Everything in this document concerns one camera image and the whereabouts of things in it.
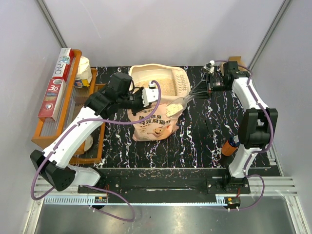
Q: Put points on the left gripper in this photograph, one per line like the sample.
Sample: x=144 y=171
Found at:
x=141 y=107

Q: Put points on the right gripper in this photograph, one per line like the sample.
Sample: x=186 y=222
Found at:
x=202 y=89

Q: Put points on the cream plastic litter box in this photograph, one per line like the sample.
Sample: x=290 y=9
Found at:
x=173 y=81

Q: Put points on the pink cat litter bag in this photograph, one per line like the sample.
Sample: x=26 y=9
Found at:
x=158 y=126

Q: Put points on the clear plastic scoop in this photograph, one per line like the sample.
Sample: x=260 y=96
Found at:
x=176 y=107

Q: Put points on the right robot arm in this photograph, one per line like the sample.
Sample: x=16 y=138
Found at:
x=256 y=131

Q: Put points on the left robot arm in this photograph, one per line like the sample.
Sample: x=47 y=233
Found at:
x=53 y=162

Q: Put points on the brown cardboard box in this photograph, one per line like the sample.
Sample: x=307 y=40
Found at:
x=241 y=64

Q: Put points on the red white toothpaste box upper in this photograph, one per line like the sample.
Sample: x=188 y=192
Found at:
x=63 y=64

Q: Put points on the red 3D toothpaste box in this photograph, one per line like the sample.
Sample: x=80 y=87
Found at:
x=52 y=99

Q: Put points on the black marble pattern mat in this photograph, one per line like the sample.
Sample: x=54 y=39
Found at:
x=202 y=129

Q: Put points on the orange wooden tray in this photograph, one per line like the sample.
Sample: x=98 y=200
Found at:
x=73 y=99

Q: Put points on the orange bottle with white cap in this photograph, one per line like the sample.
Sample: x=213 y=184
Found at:
x=230 y=146

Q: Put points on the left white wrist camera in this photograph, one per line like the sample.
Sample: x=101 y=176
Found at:
x=150 y=94

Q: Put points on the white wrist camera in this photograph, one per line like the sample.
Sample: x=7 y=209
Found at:
x=209 y=68
x=150 y=94

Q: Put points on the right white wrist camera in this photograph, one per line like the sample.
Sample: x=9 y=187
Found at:
x=209 y=68

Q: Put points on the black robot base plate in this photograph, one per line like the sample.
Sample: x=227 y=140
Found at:
x=207 y=180

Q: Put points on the aluminium rail frame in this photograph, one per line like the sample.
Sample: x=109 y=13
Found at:
x=161 y=211

